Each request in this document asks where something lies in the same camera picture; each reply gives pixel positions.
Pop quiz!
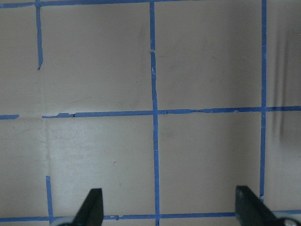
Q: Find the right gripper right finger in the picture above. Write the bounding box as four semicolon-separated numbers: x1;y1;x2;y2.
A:
235;186;282;226

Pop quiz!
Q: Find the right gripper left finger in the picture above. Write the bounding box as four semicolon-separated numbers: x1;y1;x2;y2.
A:
71;188;104;226

